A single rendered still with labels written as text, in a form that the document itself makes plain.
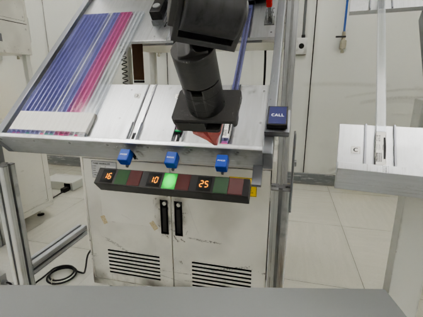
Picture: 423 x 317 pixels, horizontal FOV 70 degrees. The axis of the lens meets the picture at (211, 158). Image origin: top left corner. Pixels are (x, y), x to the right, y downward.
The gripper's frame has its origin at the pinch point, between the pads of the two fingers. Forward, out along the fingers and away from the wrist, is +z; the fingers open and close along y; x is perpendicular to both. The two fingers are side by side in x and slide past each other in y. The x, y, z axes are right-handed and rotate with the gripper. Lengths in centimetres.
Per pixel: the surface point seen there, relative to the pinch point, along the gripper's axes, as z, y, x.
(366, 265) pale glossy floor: 116, -54, -15
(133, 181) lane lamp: 10.2, 18.9, 4.7
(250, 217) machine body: 51, -3, -6
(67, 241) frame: 52, 60, 9
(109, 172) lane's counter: 10.2, 25.3, 3.0
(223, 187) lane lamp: 10.2, -0.7, 4.3
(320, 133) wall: 161, -39, -130
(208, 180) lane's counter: 10.2, 2.7, 2.9
